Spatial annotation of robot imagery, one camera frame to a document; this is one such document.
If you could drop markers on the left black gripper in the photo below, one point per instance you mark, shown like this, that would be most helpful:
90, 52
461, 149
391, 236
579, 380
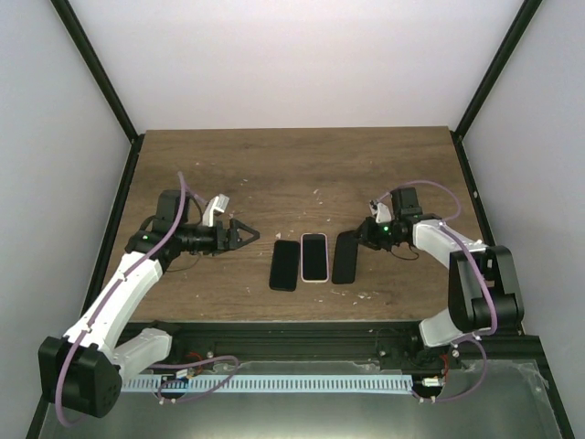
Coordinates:
234, 241

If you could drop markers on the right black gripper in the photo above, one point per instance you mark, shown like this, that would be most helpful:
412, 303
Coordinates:
367, 239

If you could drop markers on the black phone case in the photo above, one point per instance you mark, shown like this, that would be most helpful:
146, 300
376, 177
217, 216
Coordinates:
333, 265
270, 274

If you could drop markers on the white phone case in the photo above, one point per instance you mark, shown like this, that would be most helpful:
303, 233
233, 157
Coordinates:
301, 260

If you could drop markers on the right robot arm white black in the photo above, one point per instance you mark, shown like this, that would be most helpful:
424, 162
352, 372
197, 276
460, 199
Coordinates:
483, 289

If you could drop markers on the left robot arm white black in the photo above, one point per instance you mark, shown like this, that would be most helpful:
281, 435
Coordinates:
85, 369

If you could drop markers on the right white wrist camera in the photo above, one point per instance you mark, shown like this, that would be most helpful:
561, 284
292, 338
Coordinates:
380, 212

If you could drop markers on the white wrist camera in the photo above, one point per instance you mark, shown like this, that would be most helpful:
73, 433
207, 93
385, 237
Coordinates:
380, 212
215, 207

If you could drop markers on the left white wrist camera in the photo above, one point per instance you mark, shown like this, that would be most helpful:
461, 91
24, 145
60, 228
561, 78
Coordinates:
215, 207

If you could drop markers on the light blue slotted cable duct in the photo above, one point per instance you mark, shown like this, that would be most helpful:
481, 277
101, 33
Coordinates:
375, 384

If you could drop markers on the black aluminium frame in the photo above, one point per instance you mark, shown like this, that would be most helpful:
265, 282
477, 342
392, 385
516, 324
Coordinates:
321, 342

